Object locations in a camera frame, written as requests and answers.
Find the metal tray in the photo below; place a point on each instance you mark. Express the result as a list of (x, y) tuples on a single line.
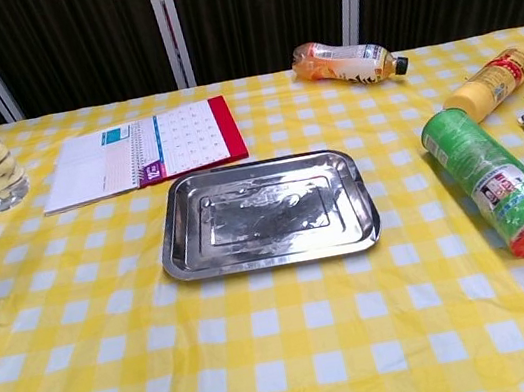
[(265, 215)]

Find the orange tea bottle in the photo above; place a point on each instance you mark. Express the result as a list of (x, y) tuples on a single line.
[(345, 62)]

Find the yellow bottle red label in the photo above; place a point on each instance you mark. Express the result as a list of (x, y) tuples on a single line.
[(491, 84)]

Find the spiral desk calendar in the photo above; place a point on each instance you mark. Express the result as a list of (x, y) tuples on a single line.
[(142, 151)]

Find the yellow checkered tablecloth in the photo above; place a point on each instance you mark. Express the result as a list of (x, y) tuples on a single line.
[(288, 343)]

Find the green chips can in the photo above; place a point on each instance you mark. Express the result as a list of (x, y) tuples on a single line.
[(493, 180)]

